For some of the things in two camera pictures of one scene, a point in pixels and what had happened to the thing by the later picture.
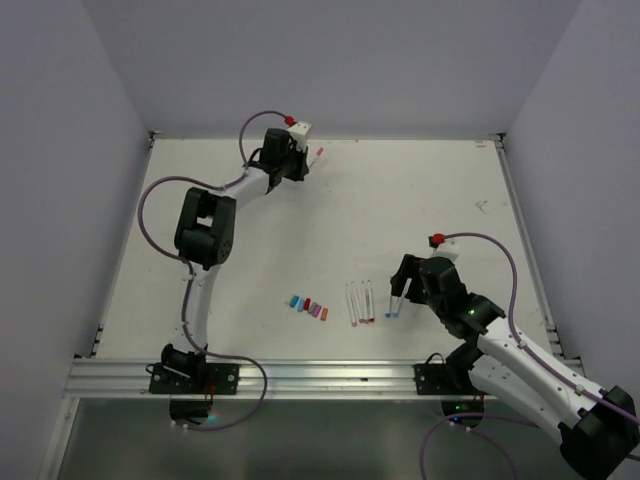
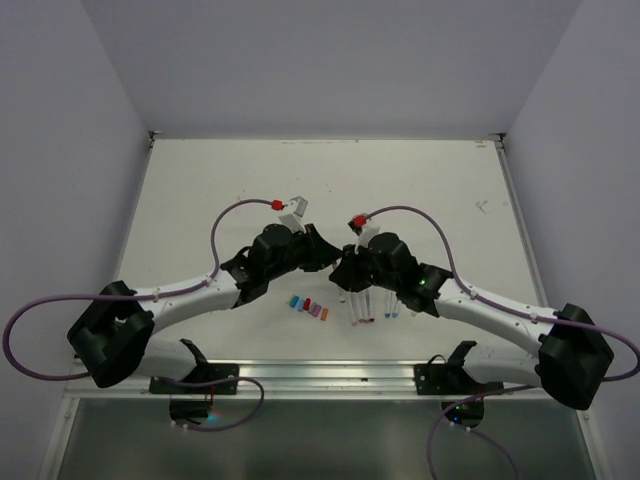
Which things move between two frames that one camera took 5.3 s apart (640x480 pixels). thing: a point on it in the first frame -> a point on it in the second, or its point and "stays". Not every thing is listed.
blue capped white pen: [396, 306] stays
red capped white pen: [370, 302] stays
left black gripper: [302, 168] -> [319, 251]
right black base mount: [450, 379] stays
